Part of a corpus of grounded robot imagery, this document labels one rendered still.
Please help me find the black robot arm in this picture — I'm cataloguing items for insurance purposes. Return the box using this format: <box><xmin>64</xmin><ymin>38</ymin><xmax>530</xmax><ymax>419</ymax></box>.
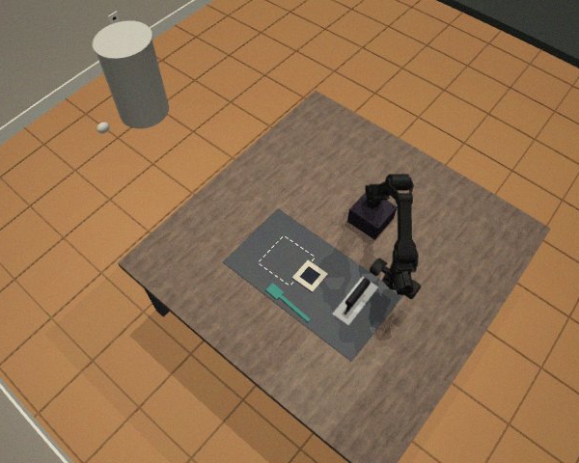
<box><xmin>364</xmin><ymin>174</ymin><xmax>419</xmax><ymax>295</ymax></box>

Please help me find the tan tile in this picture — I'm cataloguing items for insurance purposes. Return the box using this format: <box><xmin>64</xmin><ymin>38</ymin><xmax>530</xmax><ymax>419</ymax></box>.
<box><xmin>292</xmin><ymin>260</ymin><xmax>328</xmax><ymax>292</ymax></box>

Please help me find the teal small trowel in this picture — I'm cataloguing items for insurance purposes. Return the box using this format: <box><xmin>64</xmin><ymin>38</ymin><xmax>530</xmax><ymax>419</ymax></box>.
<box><xmin>266</xmin><ymin>283</ymin><xmax>311</xmax><ymax>323</ymax></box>

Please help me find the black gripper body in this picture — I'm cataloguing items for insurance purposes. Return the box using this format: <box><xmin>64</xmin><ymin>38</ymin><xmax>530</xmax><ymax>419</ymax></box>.
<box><xmin>370</xmin><ymin>259</ymin><xmax>421</xmax><ymax>299</ymax></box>

